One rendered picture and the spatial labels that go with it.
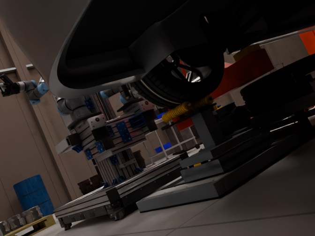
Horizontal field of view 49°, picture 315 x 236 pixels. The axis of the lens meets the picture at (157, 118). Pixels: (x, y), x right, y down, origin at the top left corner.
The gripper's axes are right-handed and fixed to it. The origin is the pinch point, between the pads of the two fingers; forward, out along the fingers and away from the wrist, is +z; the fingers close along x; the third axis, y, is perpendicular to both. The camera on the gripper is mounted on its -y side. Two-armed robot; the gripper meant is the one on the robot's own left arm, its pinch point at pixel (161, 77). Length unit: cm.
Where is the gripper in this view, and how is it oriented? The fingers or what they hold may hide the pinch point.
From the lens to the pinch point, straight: 262.1
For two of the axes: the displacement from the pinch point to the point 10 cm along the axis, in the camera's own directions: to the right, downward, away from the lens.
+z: 9.0, -4.2, -1.4
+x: -1.7, -0.1, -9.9
